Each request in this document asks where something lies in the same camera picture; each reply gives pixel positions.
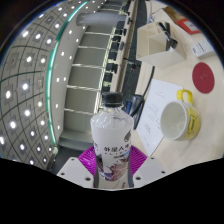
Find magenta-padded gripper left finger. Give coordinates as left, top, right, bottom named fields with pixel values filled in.
left=57, top=144, right=98, bottom=189

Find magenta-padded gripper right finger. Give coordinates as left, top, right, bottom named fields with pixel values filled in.
left=126, top=145, right=167, bottom=188

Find clear bottle with black cap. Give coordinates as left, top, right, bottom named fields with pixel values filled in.
left=90, top=91, right=135, bottom=183

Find black desk phone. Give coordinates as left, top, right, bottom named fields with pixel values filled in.
left=124, top=94, right=146, bottom=121

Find white printed paper sheet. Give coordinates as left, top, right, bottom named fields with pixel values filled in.
left=135, top=78, right=184, bottom=157

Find round ceiling lights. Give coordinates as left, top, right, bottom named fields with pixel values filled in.
left=0, top=0, right=111, bottom=166

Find flat round red coaster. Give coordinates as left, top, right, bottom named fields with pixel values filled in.
left=191, top=62, right=216, bottom=95

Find curved wooden conference desk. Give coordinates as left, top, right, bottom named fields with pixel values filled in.
left=119, top=0, right=148, bottom=101

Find row of black office chairs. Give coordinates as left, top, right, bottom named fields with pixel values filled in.
left=101, top=1, right=133, bottom=93

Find white open organizer box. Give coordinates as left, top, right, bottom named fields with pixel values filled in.
left=136, top=21, right=186, bottom=70

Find black marker pen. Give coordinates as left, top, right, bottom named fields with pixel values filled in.
left=157, top=21, right=179, bottom=51

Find brown cardboard box red label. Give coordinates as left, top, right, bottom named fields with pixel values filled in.
left=163, top=5, right=203, bottom=36

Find white mug with yellow handle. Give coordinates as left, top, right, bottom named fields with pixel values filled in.
left=159, top=89, right=201, bottom=142

